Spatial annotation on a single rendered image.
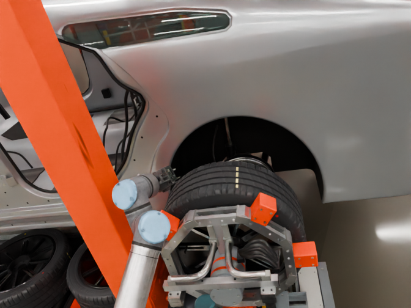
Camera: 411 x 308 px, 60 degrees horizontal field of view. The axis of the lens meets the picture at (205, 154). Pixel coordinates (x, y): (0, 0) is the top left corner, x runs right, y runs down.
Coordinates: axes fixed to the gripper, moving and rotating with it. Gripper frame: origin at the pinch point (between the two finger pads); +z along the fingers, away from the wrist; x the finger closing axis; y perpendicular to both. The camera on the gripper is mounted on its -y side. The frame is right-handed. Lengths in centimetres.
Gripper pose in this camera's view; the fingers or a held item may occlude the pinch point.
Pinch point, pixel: (172, 177)
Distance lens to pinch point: 148.6
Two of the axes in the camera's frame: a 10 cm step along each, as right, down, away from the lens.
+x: -4.9, -8.7, 0.9
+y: 7.8, -4.8, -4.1
